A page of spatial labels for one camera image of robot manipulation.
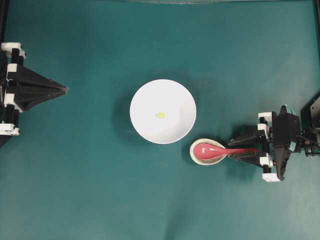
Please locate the red plastic soup spoon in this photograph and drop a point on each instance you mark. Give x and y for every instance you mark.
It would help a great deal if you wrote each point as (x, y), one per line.
(206, 151)

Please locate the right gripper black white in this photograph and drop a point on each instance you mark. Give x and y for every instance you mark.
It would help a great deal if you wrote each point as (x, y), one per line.
(258, 134)

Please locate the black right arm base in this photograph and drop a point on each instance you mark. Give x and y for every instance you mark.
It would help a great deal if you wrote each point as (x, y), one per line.
(310, 115)

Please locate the green table mat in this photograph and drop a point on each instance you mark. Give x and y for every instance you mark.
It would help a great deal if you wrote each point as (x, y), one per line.
(79, 170)

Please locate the black left frame rail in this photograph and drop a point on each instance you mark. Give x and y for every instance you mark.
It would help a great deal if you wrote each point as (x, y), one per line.
(4, 6)

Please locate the black right frame rail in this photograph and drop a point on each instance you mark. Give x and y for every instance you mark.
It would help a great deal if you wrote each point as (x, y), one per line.
(316, 22)

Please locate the white round bowl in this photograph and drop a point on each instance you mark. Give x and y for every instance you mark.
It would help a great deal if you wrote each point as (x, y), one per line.
(167, 96)

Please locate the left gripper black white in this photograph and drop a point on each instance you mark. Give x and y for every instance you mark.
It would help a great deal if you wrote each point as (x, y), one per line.
(15, 98)

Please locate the speckled ceramic spoon rest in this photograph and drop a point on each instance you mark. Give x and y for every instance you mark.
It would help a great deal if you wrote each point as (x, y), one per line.
(205, 162)

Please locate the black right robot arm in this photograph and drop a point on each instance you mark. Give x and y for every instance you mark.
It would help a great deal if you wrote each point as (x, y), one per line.
(307, 141)

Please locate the black frame rail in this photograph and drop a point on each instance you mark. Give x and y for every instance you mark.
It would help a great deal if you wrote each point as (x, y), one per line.
(316, 22)
(4, 6)

